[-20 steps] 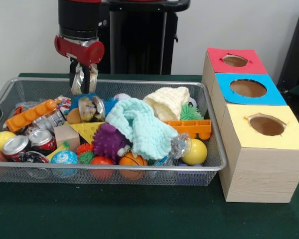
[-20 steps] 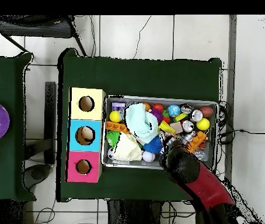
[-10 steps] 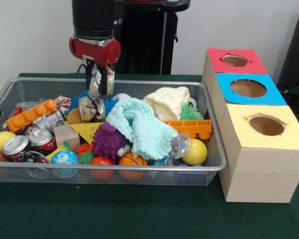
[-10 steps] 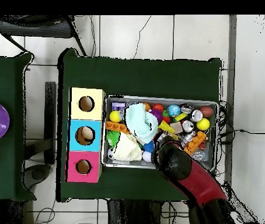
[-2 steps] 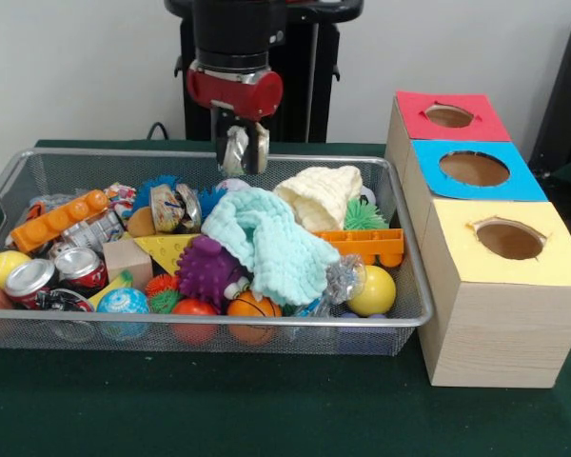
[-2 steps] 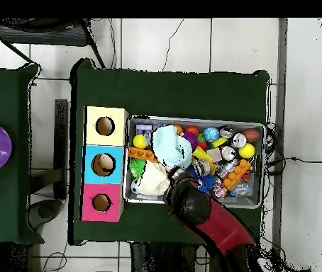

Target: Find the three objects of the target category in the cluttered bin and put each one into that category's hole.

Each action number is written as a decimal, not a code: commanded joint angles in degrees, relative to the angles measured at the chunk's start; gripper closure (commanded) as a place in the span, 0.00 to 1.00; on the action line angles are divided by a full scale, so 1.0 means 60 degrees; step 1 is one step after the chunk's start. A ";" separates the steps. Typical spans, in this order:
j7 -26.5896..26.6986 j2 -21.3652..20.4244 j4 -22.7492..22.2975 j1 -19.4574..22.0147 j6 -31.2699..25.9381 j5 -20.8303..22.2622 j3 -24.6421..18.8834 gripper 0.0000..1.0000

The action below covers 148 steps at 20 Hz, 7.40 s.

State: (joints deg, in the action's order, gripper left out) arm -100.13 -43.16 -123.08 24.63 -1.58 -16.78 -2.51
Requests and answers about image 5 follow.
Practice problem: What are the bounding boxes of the silver printed drink can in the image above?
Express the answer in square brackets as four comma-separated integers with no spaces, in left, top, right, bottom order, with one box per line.
[149,183,204,234]

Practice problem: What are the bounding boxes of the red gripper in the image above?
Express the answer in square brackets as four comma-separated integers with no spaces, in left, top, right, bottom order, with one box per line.
[186,66,285,175]

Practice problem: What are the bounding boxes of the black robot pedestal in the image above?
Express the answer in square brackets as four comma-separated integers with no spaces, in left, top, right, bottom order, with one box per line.
[164,0,365,144]

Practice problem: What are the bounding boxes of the wooden box three holes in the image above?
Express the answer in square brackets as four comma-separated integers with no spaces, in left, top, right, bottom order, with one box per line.
[384,90,571,389]

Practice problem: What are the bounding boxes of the orange studded toy brick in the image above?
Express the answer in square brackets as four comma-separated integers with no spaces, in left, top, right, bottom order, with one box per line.
[10,189,111,254]

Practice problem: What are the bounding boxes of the purple spiky monster toy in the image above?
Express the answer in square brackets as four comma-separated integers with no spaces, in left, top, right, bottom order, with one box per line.
[176,234,251,313]

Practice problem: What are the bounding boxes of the cream knitted cloth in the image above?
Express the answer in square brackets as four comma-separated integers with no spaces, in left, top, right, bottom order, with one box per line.
[273,165,364,232]

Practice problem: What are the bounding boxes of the colourful patterned cloth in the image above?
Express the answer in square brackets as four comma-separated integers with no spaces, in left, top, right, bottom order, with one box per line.
[105,183,138,213]

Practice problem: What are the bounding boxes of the orange toy basketball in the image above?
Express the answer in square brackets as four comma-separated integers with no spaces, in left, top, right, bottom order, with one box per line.
[226,290,283,347]

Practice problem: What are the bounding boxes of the red soda can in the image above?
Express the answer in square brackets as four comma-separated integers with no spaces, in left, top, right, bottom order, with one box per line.
[3,259,61,310]

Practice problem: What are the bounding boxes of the silver mesh bin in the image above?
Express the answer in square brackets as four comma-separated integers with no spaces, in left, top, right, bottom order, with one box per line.
[0,147,434,356]

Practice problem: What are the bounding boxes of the orange wheeled toy brick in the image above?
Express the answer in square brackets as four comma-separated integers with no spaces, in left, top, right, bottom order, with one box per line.
[313,228,405,268]

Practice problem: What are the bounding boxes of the mint green cloth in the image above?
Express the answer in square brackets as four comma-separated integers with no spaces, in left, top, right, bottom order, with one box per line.
[200,187,342,307]

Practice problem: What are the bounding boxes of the plain yellow ball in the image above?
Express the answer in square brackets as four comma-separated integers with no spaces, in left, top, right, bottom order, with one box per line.
[345,265,398,317]

